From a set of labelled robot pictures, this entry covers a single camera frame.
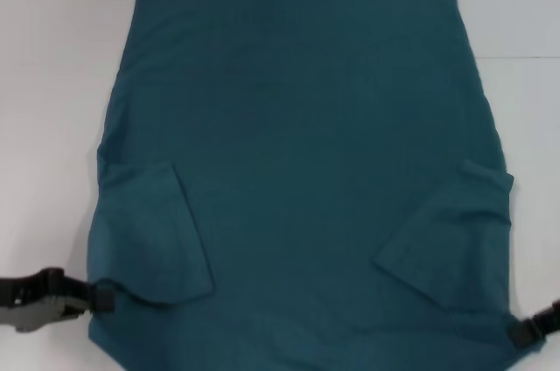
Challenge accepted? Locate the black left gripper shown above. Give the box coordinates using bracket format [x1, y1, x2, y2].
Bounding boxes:
[0, 267, 116, 333]

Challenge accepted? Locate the teal blue shirt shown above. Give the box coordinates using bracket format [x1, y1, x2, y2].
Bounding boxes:
[87, 0, 520, 371]

